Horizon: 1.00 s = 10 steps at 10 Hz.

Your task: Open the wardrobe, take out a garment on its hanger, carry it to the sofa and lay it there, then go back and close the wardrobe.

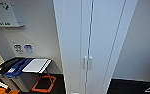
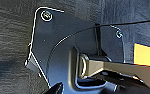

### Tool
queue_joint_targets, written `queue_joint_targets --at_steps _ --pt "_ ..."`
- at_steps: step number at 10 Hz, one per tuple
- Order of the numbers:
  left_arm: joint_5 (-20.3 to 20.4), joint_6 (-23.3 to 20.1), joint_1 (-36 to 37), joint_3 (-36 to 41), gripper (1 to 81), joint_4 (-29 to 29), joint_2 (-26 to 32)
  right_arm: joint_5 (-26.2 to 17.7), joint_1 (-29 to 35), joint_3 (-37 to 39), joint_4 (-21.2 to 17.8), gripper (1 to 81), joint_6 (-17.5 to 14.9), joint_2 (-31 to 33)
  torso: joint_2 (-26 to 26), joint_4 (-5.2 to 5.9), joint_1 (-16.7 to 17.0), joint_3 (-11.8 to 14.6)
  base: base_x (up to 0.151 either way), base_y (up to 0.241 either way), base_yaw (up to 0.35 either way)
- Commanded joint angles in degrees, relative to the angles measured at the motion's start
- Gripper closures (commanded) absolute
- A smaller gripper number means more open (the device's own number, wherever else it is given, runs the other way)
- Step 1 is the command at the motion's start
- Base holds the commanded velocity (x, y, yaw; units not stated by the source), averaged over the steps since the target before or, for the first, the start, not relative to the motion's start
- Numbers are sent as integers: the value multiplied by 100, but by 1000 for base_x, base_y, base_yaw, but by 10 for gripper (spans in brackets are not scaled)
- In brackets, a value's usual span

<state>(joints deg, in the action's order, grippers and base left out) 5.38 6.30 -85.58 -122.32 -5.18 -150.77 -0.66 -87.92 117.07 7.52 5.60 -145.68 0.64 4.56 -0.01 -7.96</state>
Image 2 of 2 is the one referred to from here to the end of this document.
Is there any thick grey robot limb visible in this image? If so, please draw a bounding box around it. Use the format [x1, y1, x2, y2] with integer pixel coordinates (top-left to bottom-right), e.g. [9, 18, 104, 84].
[78, 53, 150, 91]

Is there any round silver base bolt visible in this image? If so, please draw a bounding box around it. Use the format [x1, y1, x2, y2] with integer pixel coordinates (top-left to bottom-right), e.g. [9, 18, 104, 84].
[40, 9, 53, 22]
[115, 30, 123, 39]

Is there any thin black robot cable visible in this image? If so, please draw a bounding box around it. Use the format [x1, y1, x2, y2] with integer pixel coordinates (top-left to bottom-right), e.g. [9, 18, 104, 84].
[45, 18, 150, 84]

